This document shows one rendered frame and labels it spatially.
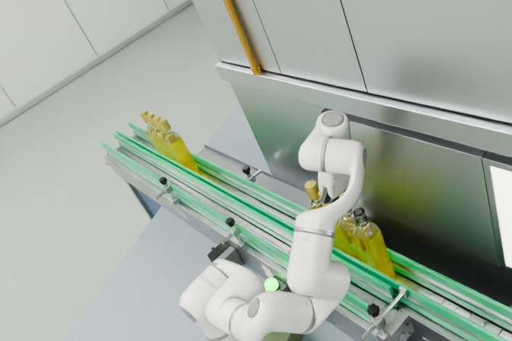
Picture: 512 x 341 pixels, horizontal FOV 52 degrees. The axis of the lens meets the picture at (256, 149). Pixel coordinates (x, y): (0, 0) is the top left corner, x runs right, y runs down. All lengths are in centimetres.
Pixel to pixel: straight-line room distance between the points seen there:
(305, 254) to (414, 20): 50
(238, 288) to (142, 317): 76
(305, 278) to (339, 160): 25
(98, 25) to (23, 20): 90
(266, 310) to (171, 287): 95
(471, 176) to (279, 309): 49
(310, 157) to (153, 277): 114
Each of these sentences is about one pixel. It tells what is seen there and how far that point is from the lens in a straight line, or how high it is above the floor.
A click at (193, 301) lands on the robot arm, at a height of 113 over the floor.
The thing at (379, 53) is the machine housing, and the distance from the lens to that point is 120.
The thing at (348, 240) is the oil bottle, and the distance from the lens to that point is 147.
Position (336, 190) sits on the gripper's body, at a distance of 130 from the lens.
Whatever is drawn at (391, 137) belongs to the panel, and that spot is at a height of 130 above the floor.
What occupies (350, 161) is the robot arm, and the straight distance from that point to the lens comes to 111.
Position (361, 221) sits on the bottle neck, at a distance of 137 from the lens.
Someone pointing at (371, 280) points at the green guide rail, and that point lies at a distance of 146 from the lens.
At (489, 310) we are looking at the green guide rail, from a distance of 140.
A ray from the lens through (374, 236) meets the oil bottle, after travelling 140.
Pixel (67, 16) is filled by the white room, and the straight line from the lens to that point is 701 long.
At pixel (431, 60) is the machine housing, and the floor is 152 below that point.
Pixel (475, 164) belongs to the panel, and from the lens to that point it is 118.
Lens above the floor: 206
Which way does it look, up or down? 32 degrees down
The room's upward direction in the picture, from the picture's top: 25 degrees counter-clockwise
